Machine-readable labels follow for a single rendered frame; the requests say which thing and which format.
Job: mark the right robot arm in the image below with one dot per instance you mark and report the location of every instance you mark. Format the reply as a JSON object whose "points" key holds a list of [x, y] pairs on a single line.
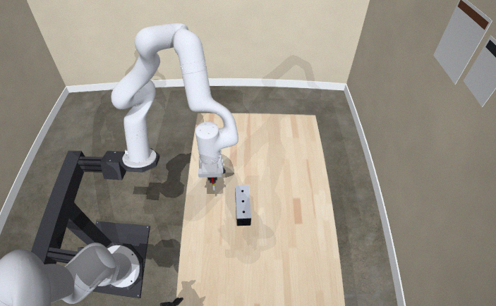
{"points": [[26, 281]]}

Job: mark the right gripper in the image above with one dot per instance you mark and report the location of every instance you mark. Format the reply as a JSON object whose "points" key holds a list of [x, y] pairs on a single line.
{"points": [[176, 302]]}

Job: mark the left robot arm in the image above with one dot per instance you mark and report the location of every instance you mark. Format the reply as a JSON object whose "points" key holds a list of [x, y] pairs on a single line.
{"points": [[136, 90]]}

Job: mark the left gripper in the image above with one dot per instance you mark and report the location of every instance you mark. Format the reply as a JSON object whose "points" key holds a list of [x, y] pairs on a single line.
{"points": [[220, 164]]}

